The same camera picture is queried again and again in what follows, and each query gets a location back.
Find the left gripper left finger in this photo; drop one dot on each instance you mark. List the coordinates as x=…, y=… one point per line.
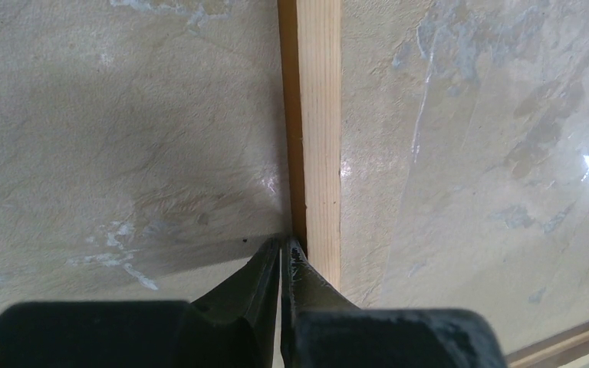
x=233, y=325

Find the clear acrylic sheet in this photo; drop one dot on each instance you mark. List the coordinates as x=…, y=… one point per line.
x=494, y=213

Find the brown wooden picture frame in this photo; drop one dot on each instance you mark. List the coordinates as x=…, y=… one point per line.
x=355, y=69

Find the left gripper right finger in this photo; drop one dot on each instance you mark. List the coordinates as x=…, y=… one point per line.
x=321, y=328

